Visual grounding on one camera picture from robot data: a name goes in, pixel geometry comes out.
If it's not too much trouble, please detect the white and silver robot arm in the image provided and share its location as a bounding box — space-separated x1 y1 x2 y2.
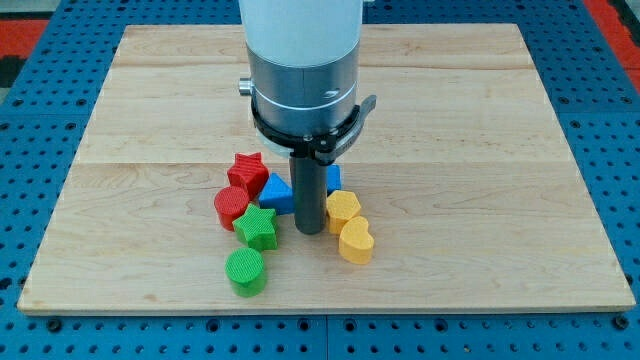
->
239 0 363 162

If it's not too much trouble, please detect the red star block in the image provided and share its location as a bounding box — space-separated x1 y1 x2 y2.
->
227 152 269 200

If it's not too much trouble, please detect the green star block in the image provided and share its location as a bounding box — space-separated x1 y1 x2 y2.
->
232 203 278 251

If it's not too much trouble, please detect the wooden board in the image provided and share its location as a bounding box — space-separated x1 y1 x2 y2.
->
17 24 636 316

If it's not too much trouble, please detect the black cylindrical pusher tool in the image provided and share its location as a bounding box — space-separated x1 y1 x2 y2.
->
289 157 327 235

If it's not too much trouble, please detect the blue cube block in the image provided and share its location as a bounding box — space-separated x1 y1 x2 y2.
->
326 164 342 195

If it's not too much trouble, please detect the yellow hexagon block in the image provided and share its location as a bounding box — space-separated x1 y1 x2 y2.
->
326 190 362 235

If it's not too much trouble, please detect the blue triangle block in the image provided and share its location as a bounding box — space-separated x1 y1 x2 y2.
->
258 173 294 215

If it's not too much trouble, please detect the yellow heart block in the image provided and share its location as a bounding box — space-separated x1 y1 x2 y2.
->
338 216 375 265

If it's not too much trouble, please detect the red cylinder block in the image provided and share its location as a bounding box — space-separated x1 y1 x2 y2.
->
214 186 250 231

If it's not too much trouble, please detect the green cylinder block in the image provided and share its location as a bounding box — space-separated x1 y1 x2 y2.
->
225 247 267 297

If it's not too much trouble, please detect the black clamp ring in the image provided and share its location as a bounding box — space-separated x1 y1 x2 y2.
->
250 94 378 167

